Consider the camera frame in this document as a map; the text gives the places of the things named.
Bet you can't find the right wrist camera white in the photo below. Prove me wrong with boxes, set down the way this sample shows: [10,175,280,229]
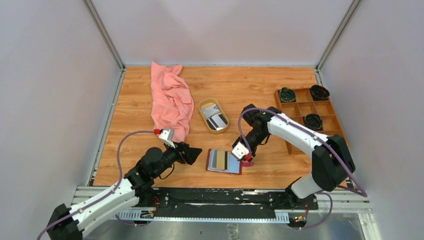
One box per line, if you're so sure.
[230,141,250,161]

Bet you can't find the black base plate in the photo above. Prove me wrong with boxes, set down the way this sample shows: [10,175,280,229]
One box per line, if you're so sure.
[135,187,318,219]

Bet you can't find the grey striped credit card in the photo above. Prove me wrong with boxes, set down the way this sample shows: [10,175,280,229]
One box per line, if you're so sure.
[206,114,228,131]

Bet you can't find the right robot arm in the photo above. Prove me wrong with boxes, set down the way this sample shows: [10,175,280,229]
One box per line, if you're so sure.
[231,104,356,209]

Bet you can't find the black round cap top right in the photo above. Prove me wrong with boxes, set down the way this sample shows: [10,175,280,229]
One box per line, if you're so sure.
[309,85,330,101]

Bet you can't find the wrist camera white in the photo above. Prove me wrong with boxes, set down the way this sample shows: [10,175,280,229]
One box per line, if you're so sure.
[230,141,250,161]
[158,128,176,149]

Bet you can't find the black round cap middle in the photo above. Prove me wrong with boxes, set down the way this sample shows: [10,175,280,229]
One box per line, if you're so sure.
[303,113,324,131]

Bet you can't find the white VIP card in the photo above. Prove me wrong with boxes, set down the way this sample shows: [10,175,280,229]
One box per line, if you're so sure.
[201,104,220,119]

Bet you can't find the pink cloth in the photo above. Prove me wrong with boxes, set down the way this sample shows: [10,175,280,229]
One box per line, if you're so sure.
[150,61,195,142]

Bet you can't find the black green round cap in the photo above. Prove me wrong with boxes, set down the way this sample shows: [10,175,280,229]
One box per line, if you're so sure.
[279,87,296,103]

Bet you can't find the yellow oval tray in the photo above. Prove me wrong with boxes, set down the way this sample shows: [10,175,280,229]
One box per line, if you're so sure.
[198,98,230,135]

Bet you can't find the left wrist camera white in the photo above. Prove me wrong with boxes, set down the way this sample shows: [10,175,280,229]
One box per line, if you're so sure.
[158,128,176,149]

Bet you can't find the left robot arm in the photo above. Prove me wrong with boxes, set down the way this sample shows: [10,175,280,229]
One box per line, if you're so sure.
[46,142,203,240]

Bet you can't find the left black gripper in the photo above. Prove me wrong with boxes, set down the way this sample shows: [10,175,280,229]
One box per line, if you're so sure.
[152,139,202,178]

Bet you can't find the aluminium frame rail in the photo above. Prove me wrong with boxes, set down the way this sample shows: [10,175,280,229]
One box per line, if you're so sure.
[74,186,373,223]

